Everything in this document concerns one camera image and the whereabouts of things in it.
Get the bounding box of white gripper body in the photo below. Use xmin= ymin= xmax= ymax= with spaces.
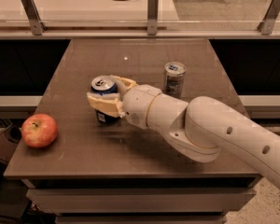
xmin=123 ymin=85 xmax=161 ymax=129

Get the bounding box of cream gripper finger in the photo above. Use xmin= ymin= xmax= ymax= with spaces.
xmin=110 ymin=75 xmax=137 ymax=98
xmin=86 ymin=92 xmax=125 ymax=118

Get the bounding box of blue pepsi can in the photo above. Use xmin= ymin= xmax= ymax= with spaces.
xmin=91 ymin=76 xmax=118 ymax=124

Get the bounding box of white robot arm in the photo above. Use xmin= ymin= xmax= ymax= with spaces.
xmin=87 ymin=76 xmax=280 ymax=189

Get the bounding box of silver energy drink can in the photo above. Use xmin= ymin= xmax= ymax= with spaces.
xmin=164 ymin=62 xmax=187 ymax=98

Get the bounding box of red apple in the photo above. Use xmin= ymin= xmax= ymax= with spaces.
xmin=21 ymin=114 xmax=58 ymax=148

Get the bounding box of grey cabinet drawer front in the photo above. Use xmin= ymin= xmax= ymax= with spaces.
xmin=27 ymin=188 xmax=256 ymax=214

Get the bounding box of dark device at left edge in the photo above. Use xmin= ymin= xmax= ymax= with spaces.
xmin=0 ymin=120 xmax=21 ymax=182

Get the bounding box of middle metal railing bracket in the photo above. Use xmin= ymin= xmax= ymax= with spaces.
xmin=147 ymin=0 xmax=159 ymax=35

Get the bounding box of metal railing bracket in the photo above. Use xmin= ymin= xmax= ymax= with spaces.
xmin=257 ymin=0 xmax=280 ymax=35
xmin=21 ymin=0 xmax=46 ymax=35
xmin=147 ymin=0 xmax=159 ymax=35

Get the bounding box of left metal railing bracket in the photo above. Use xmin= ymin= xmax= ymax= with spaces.
xmin=21 ymin=0 xmax=46 ymax=35

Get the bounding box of right metal railing bracket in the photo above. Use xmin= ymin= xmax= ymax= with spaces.
xmin=257 ymin=0 xmax=280 ymax=35

